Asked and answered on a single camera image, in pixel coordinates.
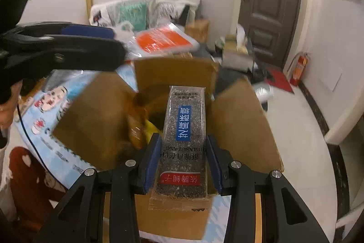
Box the black cable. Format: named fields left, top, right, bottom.
left=15, top=100, right=50, bottom=174

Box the person's left hand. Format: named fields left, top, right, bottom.
left=0, top=81, right=24, bottom=131

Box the green patterned bag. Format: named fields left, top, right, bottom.
left=117, top=2, right=148, bottom=31

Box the orange and clear snack packet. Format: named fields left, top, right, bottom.
left=124, top=22, right=201, bottom=60

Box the red fire extinguisher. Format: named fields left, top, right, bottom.
left=289, top=52, right=309, bottom=87

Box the silver foil bag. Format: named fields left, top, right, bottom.
left=253, top=82, right=275, bottom=112

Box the person's red heart-print clothing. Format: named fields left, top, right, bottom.
left=7, top=146, right=72, bottom=233

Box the red door mat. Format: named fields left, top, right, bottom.
left=265, top=67, right=295, bottom=95

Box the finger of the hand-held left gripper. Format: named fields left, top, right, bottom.
left=6, top=35, right=127, bottom=80
left=6, top=21, right=115, bottom=40

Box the dark grey door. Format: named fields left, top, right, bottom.
left=238, top=0, right=309, bottom=70

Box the white tote bag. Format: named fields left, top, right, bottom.
left=147, top=0, right=201, bottom=31

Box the black sesame bar packet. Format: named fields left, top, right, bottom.
left=148, top=85, right=213, bottom=213

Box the wooden frame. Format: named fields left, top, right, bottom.
left=86, top=0, right=95, bottom=22

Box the printed blanket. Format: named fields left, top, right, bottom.
left=0, top=62, right=258, bottom=243

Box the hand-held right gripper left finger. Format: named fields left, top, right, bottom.
left=34, top=133, right=162, bottom=243

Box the white cloth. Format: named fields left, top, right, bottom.
left=0, top=129, right=13, bottom=204

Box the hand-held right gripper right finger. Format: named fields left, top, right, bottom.
left=205, top=135, right=330, bottom=243

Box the orange-brown snack packet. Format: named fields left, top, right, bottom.
left=126, top=106, right=151, bottom=148

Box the small cardboard box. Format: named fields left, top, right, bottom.
left=184, top=19, right=210, bottom=43

